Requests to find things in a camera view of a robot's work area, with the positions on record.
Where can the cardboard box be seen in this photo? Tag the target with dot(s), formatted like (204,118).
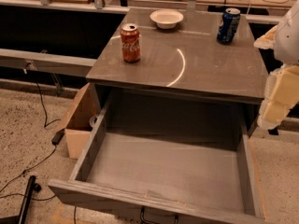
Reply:
(76,120)

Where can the red coke can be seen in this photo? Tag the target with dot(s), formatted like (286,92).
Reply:
(130,43)

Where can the blue pepsi can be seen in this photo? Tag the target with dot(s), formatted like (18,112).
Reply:
(229,24)

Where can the black stand leg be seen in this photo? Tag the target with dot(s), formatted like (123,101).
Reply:
(27,197)

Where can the black power adapter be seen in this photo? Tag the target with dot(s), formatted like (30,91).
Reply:
(57,137)

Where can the open grey top drawer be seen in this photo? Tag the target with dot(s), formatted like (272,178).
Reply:
(162,160)

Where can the tape roll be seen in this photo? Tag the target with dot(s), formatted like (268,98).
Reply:
(93,120)

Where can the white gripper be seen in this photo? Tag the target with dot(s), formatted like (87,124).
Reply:
(289,37)

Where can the grey cabinet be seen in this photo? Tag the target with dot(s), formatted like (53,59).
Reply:
(187,60)

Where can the white bowl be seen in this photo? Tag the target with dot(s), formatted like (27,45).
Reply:
(166,18)

